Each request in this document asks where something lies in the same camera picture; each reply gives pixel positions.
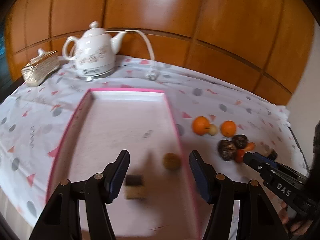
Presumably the red tomato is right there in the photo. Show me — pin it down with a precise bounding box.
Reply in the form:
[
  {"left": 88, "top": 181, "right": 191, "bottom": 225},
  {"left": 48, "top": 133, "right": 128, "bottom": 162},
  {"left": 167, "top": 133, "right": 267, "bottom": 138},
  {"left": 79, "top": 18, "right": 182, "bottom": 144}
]
[{"left": 234, "top": 149, "right": 245, "bottom": 163}]

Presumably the orange carrot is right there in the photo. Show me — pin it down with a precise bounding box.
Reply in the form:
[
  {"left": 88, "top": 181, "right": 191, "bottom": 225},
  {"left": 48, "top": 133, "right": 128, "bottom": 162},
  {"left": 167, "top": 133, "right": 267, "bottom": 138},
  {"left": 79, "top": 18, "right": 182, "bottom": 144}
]
[{"left": 243, "top": 142, "right": 255, "bottom": 152}]

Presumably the dark avocado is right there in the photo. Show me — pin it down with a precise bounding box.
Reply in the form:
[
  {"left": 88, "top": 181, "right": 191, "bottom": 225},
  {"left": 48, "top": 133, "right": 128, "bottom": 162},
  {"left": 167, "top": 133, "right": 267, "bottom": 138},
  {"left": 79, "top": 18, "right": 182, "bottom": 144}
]
[
  {"left": 217, "top": 140, "right": 237, "bottom": 161},
  {"left": 232, "top": 134, "right": 248, "bottom": 150}
]

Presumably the small brown kiwi fruit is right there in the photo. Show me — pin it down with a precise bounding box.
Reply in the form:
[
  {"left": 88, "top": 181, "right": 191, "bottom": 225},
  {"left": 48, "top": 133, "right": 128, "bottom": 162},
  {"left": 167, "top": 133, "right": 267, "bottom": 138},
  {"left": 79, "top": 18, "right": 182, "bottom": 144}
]
[{"left": 163, "top": 153, "right": 181, "bottom": 171}]

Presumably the orange mandarin with stem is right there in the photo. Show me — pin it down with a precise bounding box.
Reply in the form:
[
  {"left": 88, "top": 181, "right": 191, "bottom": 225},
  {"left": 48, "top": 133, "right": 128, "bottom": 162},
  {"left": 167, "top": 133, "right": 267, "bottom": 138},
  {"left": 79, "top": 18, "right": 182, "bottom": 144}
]
[{"left": 192, "top": 116, "right": 210, "bottom": 135}]

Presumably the person's right hand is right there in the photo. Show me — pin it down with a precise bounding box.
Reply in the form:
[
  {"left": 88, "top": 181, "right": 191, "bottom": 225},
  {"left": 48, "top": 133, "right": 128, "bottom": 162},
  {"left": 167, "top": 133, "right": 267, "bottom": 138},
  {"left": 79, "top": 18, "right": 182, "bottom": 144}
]
[{"left": 278, "top": 201, "right": 312, "bottom": 235}]

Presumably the small pale round fruit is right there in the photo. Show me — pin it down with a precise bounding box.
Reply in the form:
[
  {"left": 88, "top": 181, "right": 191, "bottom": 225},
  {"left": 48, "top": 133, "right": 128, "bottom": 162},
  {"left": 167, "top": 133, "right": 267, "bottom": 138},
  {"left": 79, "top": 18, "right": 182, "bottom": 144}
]
[{"left": 208, "top": 124, "right": 219, "bottom": 136}]

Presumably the patterned white tablecloth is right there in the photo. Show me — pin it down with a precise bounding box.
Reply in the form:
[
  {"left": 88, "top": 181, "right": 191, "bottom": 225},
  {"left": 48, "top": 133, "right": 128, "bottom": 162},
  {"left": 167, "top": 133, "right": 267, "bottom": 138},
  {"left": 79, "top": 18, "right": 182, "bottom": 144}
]
[{"left": 1, "top": 57, "right": 306, "bottom": 239}]

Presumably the pink rimmed white tray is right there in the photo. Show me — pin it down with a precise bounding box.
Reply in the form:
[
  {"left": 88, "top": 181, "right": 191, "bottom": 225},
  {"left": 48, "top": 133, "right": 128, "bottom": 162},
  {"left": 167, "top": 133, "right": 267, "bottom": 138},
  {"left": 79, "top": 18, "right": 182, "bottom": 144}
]
[{"left": 45, "top": 87, "right": 203, "bottom": 240}]

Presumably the wooden panelled cabinet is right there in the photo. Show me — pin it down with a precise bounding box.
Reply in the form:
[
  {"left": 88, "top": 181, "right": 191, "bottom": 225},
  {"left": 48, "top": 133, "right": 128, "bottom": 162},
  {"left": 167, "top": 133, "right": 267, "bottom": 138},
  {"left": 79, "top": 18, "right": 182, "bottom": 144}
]
[{"left": 4, "top": 0, "right": 316, "bottom": 105}]

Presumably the white ceramic electric kettle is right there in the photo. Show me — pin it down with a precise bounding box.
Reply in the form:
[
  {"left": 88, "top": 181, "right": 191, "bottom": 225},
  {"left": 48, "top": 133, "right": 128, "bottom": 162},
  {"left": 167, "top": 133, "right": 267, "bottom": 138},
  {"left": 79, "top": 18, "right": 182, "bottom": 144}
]
[{"left": 62, "top": 21, "right": 126, "bottom": 79}]

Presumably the white kettle power cord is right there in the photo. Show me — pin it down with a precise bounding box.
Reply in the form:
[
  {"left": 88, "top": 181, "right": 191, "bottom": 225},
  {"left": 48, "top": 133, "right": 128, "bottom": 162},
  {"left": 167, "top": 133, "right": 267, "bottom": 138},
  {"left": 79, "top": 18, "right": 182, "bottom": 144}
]
[{"left": 106, "top": 29, "right": 158, "bottom": 81}]

